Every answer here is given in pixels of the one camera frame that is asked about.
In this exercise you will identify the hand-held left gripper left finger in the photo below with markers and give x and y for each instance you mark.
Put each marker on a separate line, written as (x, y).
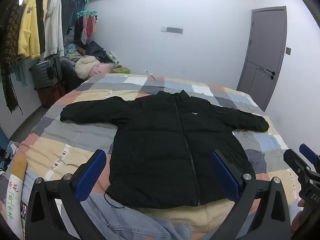
(91, 172)

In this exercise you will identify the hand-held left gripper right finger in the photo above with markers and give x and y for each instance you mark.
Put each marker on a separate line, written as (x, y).
(222, 177)

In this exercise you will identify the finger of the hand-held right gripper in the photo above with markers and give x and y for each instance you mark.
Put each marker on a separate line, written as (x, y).
(308, 153)
(295, 161)

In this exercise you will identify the black puffer jacket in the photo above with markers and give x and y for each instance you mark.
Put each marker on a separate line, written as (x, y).
(162, 142)

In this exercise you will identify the light blue clothes pile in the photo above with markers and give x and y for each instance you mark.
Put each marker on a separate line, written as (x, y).
(71, 51)

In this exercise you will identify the red hanging clothes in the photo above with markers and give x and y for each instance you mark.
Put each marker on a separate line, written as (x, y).
(87, 28)

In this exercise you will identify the person's right hand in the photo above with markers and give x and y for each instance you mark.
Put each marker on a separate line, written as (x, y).
(300, 220)

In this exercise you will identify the patchwork bed quilt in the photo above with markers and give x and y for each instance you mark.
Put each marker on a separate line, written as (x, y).
(75, 140)

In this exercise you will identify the blue denim garment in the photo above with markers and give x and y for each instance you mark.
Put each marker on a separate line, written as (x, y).
(120, 220)

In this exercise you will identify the white printed cloth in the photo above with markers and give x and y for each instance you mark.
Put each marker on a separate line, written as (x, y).
(15, 190)

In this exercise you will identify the dark red suitcase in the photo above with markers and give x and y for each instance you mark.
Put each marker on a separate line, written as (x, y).
(52, 96)

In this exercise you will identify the pink plush cushion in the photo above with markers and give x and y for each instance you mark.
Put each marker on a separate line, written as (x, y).
(105, 69)

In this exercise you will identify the green cushion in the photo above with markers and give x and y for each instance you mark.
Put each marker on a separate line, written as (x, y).
(121, 70)

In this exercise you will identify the grey door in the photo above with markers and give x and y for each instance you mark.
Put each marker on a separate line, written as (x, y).
(267, 55)

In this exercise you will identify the black suitcase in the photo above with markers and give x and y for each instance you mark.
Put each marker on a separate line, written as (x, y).
(45, 73)

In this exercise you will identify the white bottle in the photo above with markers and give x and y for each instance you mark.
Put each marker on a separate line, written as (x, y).
(112, 58)

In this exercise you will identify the dark jacket pile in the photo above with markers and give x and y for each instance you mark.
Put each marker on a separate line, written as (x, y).
(96, 51)

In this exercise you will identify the teal hanging garment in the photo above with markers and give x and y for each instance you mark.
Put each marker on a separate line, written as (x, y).
(21, 72)

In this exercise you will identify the brown houndstooth garment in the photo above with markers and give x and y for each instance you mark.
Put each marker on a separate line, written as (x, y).
(8, 55)

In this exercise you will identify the white hoodie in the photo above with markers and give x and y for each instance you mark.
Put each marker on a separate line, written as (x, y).
(53, 27)

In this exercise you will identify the yellow fleece jacket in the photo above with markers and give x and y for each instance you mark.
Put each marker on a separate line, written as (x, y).
(28, 30)

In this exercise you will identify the black hanging garment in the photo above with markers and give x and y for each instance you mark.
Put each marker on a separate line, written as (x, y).
(40, 25)

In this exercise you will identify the teal clip hanger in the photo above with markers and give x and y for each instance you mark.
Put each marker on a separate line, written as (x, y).
(87, 13)

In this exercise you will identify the dark grey hanging trousers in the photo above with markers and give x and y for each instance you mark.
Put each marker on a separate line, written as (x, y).
(67, 12)

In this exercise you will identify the dark wall switch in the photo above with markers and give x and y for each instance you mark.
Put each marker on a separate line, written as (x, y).
(288, 51)

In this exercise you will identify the grey white wall panel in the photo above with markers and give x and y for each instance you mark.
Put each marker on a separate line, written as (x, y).
(172, 30)

